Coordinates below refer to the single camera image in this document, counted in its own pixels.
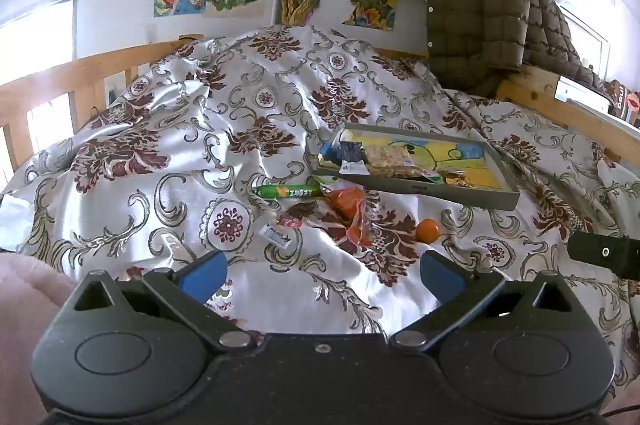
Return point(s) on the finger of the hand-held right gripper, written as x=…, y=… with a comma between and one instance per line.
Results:
x=605, y=252

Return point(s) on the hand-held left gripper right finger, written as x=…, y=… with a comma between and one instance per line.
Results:
x=442, y=277

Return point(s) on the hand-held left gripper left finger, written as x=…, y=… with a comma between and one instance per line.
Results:
x=202, y=277

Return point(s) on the grey tray with cartoon print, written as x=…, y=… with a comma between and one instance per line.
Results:
x=450, y=197

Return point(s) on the gold snack wrapper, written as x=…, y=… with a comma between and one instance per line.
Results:
x=457, y=180

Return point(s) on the dark blue snack packet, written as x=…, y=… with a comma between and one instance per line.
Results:
x=350, y=152

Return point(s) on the tangerine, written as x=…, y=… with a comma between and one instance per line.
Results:
x=428, y=231

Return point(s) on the small white packet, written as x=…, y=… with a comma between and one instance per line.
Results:
x=276, y=236

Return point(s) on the small pink wrapper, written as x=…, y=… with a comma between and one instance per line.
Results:
x=290, y=221

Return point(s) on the clear green-edged snack packet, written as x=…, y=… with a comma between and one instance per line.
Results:
x=405, y=171

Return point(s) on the orange snack packet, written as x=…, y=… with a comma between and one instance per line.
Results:
x=350, y=205

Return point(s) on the green snack stick packet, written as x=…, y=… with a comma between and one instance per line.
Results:
x=285, y=191

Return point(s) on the floral printed blanket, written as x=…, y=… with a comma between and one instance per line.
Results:
x=175, y=155

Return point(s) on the colourful books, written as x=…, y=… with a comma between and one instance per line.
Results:
x=622, y=102

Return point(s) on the white shelf board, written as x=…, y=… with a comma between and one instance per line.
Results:
x=582, y=95

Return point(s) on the pink fleece clothing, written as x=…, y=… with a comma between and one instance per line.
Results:
x=25, y=305

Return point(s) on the white framed window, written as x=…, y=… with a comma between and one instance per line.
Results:
x=587, y=40

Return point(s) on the brown quilted jacket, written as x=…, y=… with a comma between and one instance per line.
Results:
x=550, y=35

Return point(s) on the olive quilted jacket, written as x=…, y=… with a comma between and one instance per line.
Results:
x=475, y=20

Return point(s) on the bright window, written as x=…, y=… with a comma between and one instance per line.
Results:
x=40, y=35

